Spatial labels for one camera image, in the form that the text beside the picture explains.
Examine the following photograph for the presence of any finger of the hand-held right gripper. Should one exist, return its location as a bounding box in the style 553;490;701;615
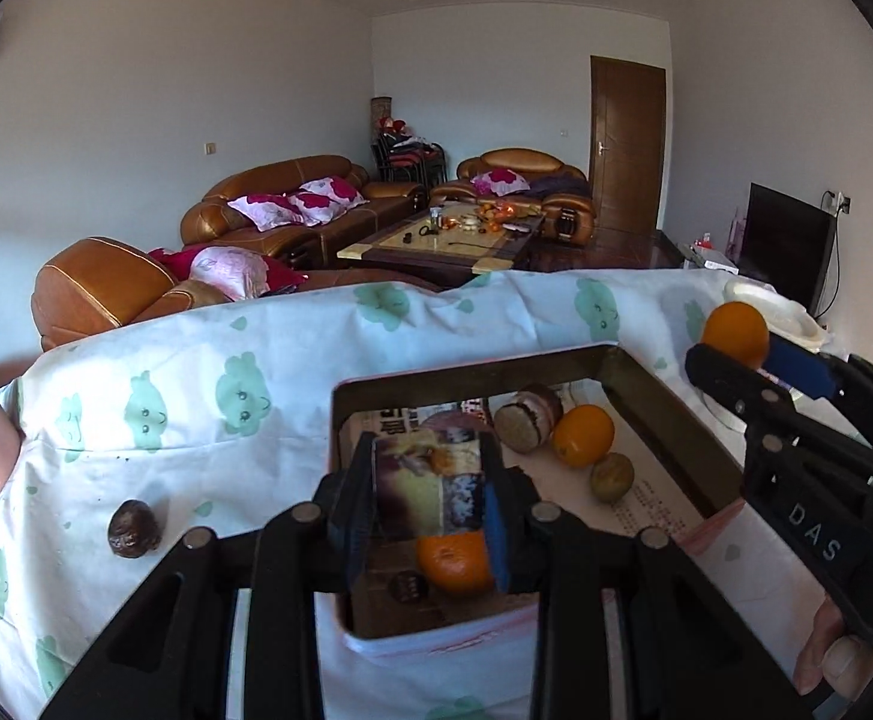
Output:
762;336;873;458
683;343;873;481

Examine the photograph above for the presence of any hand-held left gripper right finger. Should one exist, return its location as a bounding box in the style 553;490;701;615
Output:
477;431;816;720

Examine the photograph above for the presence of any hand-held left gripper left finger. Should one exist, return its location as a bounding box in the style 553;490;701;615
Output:
38;431;377;720

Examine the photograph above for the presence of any orange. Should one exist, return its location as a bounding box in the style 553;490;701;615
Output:
415;531;497;599
701;301;771;370
552;405;617;468

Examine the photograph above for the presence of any cardboard box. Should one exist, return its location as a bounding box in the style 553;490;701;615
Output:
327;343;745;661

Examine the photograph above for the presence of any printed snack packet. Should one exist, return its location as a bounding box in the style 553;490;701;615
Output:
372;427;488;537

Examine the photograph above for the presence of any greenish brown passion fruit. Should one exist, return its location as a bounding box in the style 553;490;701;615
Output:
590;452;636;503

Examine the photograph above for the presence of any person's right hand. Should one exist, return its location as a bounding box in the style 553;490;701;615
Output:
796;592;873;702

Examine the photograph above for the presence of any black television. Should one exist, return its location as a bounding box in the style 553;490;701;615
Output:
736;182;836;320

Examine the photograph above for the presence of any dark wooden television stand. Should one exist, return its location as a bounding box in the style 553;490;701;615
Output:
661;229;741;275

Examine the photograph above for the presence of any white green printed tablecloth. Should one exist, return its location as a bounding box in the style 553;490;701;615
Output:
0;270;873;720

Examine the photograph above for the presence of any wrinkled dark passion fruit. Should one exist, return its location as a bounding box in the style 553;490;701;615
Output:
107;499;158;560

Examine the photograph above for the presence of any brown wooden door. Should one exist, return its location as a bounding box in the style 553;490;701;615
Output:
590;55;668;235

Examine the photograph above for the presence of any purple blanket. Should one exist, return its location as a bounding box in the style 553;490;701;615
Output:
530;174;591;200

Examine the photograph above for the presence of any light pink pillow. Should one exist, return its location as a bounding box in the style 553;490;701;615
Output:
190;246;271;301

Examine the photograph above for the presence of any wooden coffee table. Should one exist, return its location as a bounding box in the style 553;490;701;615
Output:
337;201;550;290

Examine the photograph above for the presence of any pile of small oranges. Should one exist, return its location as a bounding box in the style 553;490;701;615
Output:
473;199;527;230

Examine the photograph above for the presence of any white magenta floral pillow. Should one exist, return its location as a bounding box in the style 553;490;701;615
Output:
473;169;531;198
227;193;306;232
290;176;371;224

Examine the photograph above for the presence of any brown leather armchair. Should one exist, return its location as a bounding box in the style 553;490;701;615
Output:
428;148;598;245
31;236;437;353

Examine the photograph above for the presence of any long brown leather sofa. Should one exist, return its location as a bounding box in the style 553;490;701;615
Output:
179;155;430;271

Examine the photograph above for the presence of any stack of dark chairs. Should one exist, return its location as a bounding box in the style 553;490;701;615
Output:
372;131;448;185

